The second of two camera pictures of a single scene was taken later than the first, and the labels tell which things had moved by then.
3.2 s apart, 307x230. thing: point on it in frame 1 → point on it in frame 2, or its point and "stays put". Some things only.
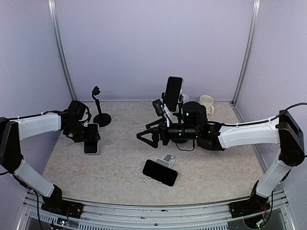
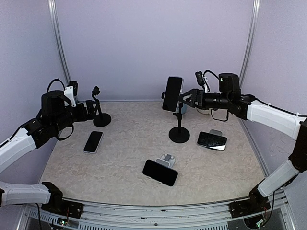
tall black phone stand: (179, 114) stays put
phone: (91, 147) stays put
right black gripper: (161, 129) → (196, 93)
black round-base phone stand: (102, 119) stays put
